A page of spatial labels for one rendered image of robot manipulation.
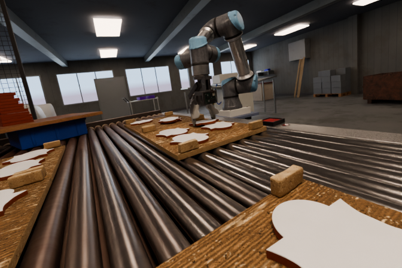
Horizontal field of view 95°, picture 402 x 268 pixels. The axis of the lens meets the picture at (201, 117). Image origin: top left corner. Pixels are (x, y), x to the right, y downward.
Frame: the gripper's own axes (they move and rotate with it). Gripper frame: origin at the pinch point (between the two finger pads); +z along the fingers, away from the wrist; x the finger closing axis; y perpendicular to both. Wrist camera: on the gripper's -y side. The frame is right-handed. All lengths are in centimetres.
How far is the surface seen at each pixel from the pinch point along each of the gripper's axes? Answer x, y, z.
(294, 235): -27, 60, -2
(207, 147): -15.6, 26.7, 0.9
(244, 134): -1.1, 26.6, 0.5
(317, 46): 911, -416, -117
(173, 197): -33, 41, 2
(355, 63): 880, -256, -21
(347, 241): -25, 64, -2
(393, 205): -11, 64, 0
